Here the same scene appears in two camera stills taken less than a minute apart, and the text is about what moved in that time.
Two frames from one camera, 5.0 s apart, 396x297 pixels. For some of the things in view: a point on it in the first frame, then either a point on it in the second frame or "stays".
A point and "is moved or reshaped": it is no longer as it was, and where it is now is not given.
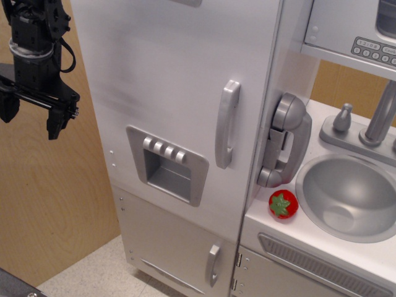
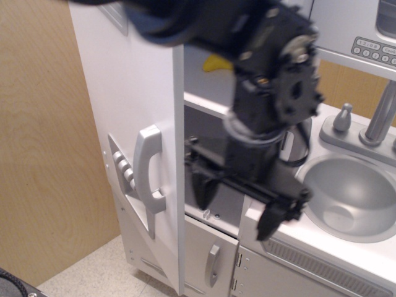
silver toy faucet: [378, 140] stays
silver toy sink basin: [351, 197] stays
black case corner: [12, 286] stays
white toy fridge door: [161, 63] is moved or reshaped
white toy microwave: [357, 34] stays
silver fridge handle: [224, 145] is moved or reshaped
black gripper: [38, 81] to [255, 166]
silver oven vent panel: [327, 265] stays
